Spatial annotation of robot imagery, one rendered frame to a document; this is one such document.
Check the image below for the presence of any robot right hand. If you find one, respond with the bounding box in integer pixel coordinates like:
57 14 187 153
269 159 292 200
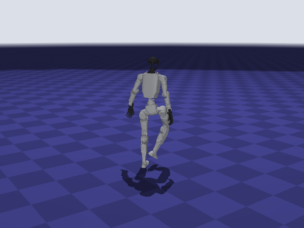
167 109 173 125

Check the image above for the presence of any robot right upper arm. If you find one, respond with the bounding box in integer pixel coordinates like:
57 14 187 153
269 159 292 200
158 75 167 97

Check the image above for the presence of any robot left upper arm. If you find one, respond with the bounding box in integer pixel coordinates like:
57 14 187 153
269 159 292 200
132 74 143 94

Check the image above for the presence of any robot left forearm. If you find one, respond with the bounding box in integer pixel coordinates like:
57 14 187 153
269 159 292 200
129 91 136 106

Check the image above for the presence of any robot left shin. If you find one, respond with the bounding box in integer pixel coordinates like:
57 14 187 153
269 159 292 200
141 136 148 164

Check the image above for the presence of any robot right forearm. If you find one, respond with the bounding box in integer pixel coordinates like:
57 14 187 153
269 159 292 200
164 92 172 112

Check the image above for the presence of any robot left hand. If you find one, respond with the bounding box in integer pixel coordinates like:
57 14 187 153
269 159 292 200
126 103 134 118

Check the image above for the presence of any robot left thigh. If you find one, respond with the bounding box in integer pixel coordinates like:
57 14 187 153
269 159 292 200
139 109 149 143

